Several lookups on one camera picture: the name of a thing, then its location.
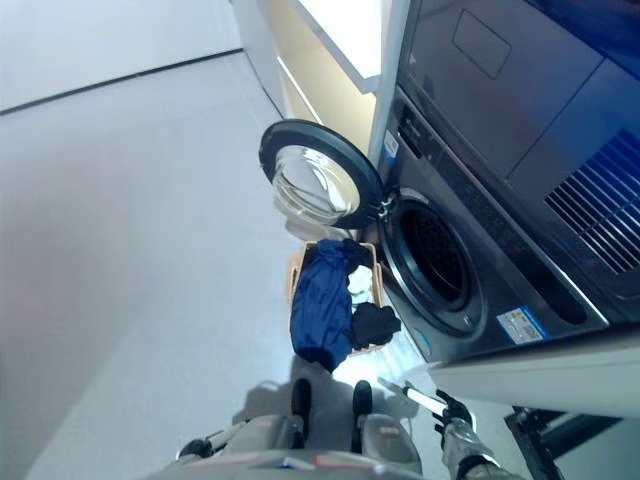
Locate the black robot right foot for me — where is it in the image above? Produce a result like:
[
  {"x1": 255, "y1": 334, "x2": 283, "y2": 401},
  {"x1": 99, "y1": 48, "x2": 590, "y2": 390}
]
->
[{"x1": 352, "y1": 379, "x2": 374, "y2": 416}]

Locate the black garment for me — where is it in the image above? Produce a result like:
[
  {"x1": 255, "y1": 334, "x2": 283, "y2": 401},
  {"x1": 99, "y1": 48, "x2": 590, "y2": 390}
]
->
[{"x1": 351, "y1": 302, "x2": 402, "y2": 351}]

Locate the round washer door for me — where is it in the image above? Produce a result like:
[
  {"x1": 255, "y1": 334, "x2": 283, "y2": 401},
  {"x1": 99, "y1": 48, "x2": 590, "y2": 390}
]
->
[{"x1": 258, "y1": 119, "x2": 386, "y2": 232}]

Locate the black robot left foot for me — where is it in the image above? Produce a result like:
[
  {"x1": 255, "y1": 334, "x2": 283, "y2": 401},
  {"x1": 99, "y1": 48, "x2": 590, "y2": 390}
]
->
[{"x1": 291, "y1": 378, "x2": 312, "y2": 416}]

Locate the blue garment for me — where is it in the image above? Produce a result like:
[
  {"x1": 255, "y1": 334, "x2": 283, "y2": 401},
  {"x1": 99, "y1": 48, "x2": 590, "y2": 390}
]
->
[{"x1": 290, "y1": 238, "x2": 356, "y2": 372}]

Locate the silver robot right leg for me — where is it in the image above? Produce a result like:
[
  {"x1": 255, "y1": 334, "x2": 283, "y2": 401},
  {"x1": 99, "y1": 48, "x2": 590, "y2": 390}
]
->
[{"x1": 352, "y1": 412, "x2": 421, "y2": 471}]

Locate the energy label sticker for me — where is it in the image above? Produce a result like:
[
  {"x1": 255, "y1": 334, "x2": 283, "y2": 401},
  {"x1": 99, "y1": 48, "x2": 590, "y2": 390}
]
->
[{"x1": 495, "y1": 308, "x2": 544, "y2": 345}]

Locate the wicker laundry basket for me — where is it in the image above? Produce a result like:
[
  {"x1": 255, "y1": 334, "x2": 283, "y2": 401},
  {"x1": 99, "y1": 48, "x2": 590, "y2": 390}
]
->
[{"x1": 287, "y1": 240, "x2": 396, "y2": 357}]

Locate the white garment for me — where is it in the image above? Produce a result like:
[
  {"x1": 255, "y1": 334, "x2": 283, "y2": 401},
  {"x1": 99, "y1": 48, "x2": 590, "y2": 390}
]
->
[{"x1": 346, "y1": 265, "x2": 374, "y2": 305}]

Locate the black robot foot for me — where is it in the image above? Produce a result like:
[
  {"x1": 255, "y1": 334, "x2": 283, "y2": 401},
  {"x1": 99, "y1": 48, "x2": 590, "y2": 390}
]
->
[
  {"x1": 352, "y1": 379, "x2": 374, "y2": 416},
  {"x1": 291, "y1": 378, "x2": 312, "y2": 416}
]

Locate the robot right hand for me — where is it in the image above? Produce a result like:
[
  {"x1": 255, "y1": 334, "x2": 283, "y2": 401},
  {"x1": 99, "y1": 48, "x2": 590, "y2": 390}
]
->
[{"x1": 399, "y1": 382, "x2": 474, "y2": 436}]

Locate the grey front-load washing machine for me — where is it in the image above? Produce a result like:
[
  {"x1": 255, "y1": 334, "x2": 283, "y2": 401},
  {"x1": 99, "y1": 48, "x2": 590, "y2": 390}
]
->
[{"x1": 372, "y1": 87, "x2": 611, "y2": 366}]

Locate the white counter cabinet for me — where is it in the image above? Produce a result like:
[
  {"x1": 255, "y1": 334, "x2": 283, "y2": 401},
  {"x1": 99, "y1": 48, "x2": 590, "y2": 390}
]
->
[{"x1": 234, "y1": 0, "x2": 391, "y2": 126}]

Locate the white appliance enclosure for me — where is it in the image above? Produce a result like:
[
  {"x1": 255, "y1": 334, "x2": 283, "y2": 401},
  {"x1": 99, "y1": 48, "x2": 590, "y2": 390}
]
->
[{"x1": 429, "y1": 344, "x2": 640, "y2": 416}]

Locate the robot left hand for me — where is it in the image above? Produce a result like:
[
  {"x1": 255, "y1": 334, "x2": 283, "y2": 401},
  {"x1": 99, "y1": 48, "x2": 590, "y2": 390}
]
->
[{"x1": 174, "y1": 428, "x2": 236, "y2": 460}]

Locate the black metal frame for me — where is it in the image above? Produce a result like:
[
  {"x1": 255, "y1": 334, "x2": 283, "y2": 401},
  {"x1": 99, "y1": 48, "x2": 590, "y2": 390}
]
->
[{"x1": 504, "y1": 405, "x2": 624, "y2": 480}]

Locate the grey stacked dryer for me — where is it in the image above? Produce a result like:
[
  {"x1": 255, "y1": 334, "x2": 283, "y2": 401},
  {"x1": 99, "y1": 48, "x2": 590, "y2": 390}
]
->
[{"x1": 397, "y1": 0, "x2": 640, "y2": 276}]

